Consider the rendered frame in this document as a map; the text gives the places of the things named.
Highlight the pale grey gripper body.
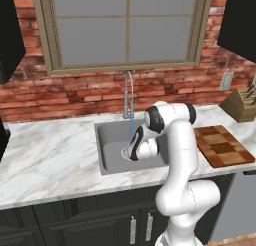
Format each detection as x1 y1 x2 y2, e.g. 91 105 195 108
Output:
120 145 135 162

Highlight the grey steel sink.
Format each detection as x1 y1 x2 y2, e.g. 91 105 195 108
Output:
94 118 171 176

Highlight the silver sink faucet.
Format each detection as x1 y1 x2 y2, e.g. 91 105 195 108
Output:
122 70 136 120

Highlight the brown checkered cutting board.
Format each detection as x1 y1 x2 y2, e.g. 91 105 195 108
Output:
193 124 256 169

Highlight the blue water stream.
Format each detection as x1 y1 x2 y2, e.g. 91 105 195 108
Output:
129 117 134 145

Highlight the black base cupboard door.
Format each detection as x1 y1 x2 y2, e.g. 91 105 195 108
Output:
39 208 142 246
137 203 175 246

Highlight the grey dishwasher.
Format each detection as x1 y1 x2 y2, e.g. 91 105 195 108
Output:
209 171 256 243

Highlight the wooden knife block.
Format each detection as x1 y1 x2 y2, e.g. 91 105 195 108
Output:
218 87 256 124

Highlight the black appliance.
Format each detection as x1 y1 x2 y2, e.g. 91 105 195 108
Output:
0 117 11 163

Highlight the black drawer front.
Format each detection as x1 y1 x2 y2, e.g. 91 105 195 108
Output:
0 205 38 246

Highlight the silver cupboard door handle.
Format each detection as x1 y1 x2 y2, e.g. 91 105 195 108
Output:
129 215 137 245
145 212 154 243

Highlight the grey wall outlet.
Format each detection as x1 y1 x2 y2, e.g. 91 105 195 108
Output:
218 71 235 92

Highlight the window with beige frame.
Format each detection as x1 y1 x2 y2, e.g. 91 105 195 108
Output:
31 0 215 75

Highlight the black wall cupboard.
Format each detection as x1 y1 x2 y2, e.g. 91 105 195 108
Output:
216 0 256 64
0 0 27 85

